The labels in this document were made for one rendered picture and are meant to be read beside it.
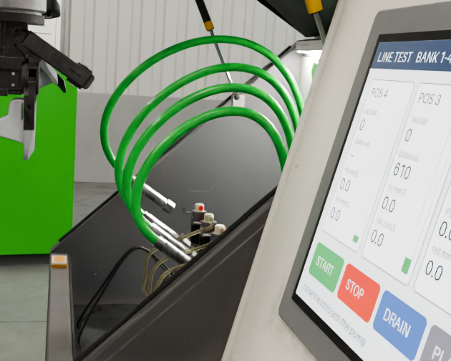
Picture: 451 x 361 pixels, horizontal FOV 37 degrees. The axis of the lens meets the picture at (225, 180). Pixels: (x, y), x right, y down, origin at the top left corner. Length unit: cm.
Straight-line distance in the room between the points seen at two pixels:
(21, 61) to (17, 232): 362
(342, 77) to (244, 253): 26
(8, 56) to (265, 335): 54
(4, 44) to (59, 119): 346
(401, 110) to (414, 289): 17
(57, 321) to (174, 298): 32
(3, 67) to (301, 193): 47
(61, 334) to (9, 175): 345
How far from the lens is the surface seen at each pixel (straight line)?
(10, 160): 450
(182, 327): 90
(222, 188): 155
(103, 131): 117
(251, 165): 155
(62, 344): 107
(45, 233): 461
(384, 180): 62
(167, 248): 96
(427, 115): 59
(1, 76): 102
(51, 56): 103
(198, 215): 121
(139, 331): 89
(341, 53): 81
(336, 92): 78
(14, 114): 103
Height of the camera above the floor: 137
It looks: 9 degrees down
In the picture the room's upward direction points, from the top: 4 degrees clockwise
